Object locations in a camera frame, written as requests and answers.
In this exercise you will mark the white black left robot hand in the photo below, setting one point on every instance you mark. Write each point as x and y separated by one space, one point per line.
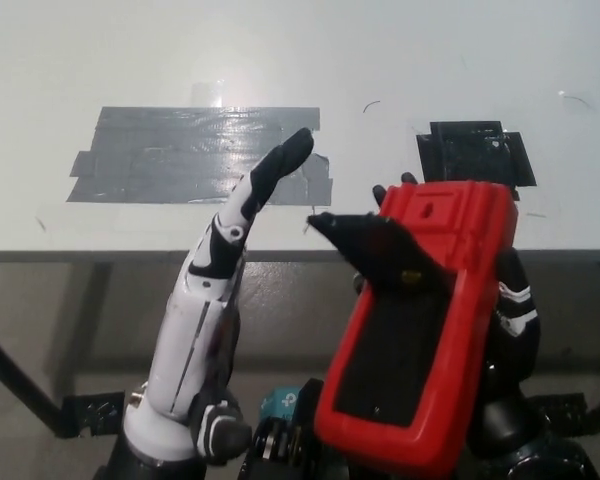
190 330

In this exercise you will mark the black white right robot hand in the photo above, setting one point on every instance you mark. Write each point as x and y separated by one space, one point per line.
517 340

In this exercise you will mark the red digital multimeter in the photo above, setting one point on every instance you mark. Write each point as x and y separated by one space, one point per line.
410 350

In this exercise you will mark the teal robot body top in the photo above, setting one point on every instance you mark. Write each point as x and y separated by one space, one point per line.
280 400

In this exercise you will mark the robot left black body block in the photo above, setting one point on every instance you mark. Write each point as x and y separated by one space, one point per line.
300 430

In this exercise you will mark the black diagonal table leg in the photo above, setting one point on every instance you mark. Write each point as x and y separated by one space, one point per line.
20 385

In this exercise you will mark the grey duct tape patch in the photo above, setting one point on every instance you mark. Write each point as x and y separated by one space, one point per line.
155 165

